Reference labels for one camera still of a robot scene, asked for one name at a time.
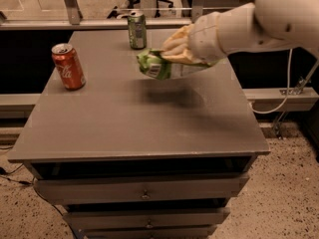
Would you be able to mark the black office chair base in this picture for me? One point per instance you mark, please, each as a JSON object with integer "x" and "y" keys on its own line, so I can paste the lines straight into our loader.
{"x": 151, "y": 7}

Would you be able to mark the green rice chip bag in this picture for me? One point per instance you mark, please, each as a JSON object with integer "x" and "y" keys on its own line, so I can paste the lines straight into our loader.
{"x": 153, "y": 65}

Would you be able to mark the middle grey drawer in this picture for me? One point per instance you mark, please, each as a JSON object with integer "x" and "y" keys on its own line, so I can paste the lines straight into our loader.
{"x": 147, "y": 218}

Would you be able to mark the red coke can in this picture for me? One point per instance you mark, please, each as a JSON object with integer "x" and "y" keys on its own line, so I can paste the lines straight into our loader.
{"x": 68, "y": 65}

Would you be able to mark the grey drawer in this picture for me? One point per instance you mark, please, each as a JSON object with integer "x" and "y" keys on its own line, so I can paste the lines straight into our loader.
{"x": 194, "y": 232}
{"x": 158, "y": 188}
{"x": 147, "y": 218}

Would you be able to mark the top grey drawer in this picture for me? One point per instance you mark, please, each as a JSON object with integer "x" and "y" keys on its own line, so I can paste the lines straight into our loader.
{"x": 158, "y": 188}

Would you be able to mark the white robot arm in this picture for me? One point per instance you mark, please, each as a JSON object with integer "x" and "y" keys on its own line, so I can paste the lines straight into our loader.
{"x": 260, "y": 26}

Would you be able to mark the green soda can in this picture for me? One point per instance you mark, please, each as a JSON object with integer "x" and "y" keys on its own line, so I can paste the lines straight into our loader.
{"x": 137, "y": 29}

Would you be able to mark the bottom grey drawer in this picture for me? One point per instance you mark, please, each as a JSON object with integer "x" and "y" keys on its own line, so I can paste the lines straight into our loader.
{"x": 194, "y": 232}

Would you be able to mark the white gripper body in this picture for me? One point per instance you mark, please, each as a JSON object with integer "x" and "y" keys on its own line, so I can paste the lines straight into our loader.
{"x": 203, "y": 40}

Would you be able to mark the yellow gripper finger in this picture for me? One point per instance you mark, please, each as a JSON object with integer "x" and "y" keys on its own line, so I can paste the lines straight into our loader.
{"x": 178, "y": 41}
{"x": 185, "y": 57}

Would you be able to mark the grey metal railing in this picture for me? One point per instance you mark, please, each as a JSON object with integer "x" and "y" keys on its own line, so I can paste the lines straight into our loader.
{"x": 92, "y": 14}

